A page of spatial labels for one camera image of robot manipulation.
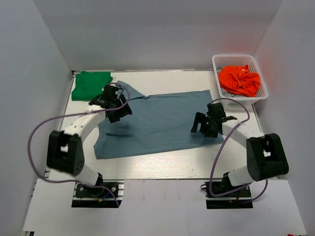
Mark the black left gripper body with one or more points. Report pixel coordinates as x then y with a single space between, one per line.
117 103

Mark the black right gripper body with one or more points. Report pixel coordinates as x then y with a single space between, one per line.
209 130

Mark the blue-grey t-shirt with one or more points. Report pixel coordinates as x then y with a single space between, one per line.
159 123

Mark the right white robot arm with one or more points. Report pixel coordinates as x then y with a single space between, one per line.
265 155

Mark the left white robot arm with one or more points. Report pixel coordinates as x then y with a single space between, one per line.
65 148

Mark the grey cloth in basket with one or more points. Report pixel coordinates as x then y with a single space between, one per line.
228 94

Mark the folded green t-shirt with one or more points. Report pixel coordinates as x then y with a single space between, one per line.
89 84

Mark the crumpled orange t-shirt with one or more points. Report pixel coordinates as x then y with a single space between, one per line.
239 81

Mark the white plastic basket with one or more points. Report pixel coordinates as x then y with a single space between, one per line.
222 60

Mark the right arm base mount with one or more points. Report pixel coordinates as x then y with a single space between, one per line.
241 199

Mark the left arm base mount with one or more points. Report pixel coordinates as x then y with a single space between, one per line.
85 197

